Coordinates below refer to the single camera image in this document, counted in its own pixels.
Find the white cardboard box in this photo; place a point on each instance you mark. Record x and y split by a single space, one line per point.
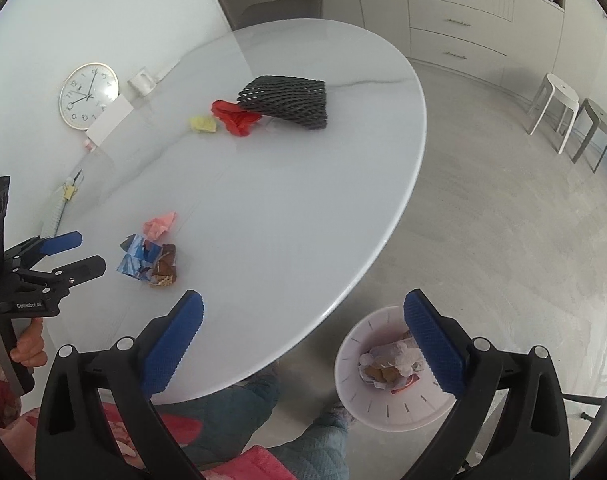
108 120

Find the white plastic stool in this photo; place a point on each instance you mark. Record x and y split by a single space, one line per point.
558 87

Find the person's left hand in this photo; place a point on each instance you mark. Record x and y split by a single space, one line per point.
29 342

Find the patterned slipper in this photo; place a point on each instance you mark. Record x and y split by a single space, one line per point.
341 412

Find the white tissue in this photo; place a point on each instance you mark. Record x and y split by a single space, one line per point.
391 352

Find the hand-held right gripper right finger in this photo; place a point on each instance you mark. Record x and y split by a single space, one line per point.
433 345

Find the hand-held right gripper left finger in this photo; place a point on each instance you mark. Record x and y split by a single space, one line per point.
176 340

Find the beige wardrobe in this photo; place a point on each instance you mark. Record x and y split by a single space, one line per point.
588 35

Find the pink paper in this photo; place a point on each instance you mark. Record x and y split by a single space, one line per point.
158 225

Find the grey plastic stool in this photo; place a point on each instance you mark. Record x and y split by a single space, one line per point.
596 112

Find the grey quilted trousers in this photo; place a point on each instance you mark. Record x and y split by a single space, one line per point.
223 410

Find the pink quilted jacket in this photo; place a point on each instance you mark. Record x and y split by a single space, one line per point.
183 425

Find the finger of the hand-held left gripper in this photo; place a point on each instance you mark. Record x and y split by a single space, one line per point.
61 243
83 267

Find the beige tall cabinet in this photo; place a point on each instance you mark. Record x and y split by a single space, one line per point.
378 0

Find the black foam net sleeve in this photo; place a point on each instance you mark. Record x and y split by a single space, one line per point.
288 100

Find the round plastic waste bin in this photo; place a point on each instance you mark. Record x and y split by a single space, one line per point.
383 410

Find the red crumpled paper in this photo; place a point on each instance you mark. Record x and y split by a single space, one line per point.
236 117

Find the yellow crumpled paper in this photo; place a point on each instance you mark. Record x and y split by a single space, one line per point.
203 125

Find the beige drawer cabinet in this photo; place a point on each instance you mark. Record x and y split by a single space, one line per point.
458 10

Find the blue picture wrapper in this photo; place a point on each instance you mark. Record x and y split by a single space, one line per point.
136 257

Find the small pink jar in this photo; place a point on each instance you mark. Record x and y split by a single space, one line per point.
88 143

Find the orange snack packet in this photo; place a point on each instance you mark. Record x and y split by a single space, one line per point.
406 385

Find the round white wall clock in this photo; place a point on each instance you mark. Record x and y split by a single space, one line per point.
88 96

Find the brown snack wrapper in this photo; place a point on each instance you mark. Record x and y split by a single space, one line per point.
164 267

